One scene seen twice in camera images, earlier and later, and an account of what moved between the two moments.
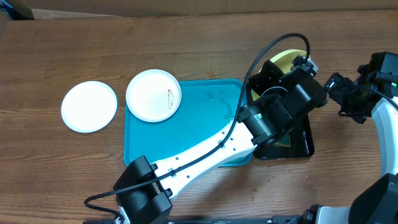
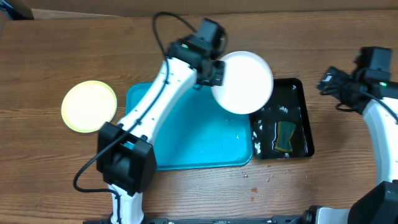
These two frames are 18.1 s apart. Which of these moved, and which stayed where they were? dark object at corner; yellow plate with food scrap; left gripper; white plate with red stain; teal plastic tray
Moved: left gripper; yellow plate with food scrap; white plate with red stain
Stayed: dark object at corner; teal plastic tray
